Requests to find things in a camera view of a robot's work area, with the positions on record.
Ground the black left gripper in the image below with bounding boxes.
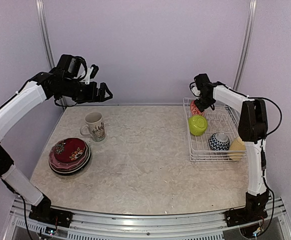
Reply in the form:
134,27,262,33
56,77,113,104

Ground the red white floral bowl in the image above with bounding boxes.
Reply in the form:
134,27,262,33
190,100,205,117

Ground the lime green bowl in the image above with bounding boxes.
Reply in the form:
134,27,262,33
188,115,208,136

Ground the white shell pattern mug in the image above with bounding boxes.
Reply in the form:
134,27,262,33
79,111,106,142

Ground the pale yellow cup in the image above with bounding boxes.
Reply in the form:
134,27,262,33
228,136,246,161

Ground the dark red patterned plate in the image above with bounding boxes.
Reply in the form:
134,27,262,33
53,137,87,163

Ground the black striped rim plate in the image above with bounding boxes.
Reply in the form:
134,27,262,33
48,142,92,176

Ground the pink polka dot plate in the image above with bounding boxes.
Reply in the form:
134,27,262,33
48,138,92,175

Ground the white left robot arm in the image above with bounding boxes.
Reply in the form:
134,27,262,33
0,54,113,223

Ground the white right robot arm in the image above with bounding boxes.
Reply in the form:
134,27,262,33
190,73,271,222

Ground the blue white patterned cup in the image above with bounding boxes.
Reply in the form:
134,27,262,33
208,132,230,151

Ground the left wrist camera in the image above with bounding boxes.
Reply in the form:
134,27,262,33
81,64,99,85

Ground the white wire dish rack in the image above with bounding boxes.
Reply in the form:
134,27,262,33
182,97,247,164

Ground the right aluminium frame post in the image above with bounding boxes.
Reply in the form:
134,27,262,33
233,0,258,91

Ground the aluminium frame post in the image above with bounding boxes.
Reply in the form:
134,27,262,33
34,0,68,110
233,0,258,91

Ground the left aluminium frame post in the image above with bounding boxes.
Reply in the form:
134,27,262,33
34,0,68,110

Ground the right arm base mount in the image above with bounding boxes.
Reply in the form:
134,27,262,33
224,207,268,227

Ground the front aluminium rail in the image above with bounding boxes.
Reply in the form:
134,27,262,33
2,198,291,240

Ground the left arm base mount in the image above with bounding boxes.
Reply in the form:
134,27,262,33
29,208,73,228

